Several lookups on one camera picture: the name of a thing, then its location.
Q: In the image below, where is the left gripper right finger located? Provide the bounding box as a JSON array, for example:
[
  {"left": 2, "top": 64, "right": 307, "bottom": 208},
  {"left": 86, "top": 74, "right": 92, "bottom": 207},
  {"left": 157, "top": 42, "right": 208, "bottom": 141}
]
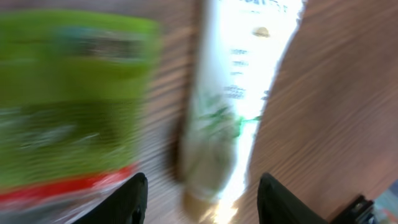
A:
[{"left": 257, "top": 173, "right": 328, "bottom": 224}]

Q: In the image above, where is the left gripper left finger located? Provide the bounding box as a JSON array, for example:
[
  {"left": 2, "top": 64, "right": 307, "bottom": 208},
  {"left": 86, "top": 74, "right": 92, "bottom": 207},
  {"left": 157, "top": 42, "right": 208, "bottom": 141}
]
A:
[{"left": 73, "top": 172, "right": 148, "bottom": 224}]

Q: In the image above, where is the green snack bag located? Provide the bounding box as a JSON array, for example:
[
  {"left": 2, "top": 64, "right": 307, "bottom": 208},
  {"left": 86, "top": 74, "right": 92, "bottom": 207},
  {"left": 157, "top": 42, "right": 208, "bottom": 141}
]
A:
[{"left": 1, "top": 9, "right": 160, "bottom": 223}]

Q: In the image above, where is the white cosmetic tube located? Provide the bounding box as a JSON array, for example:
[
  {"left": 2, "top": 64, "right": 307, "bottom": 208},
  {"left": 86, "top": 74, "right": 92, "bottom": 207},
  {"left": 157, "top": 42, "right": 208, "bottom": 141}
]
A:
[{"left": 178, "top": 0, "right": 306, "bottom": 223}]

